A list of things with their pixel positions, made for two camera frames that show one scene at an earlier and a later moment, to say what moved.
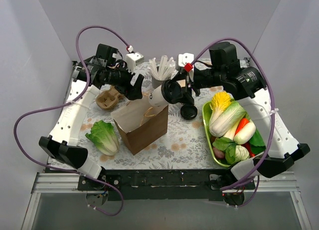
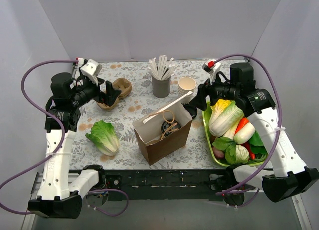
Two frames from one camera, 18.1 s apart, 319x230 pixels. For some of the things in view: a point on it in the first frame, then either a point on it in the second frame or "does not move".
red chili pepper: [248, 145] does not move
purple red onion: [219, 153] does not move
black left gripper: [131, 85] -> [103, 96]
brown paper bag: [141, 123] -> [163, 131]
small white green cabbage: [241, 153] does not move
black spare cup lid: [188, 112] does not move
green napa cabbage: [103, 135] does not move
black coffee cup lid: [171, 91] -> [170, 127]
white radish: [245, 133] does not move
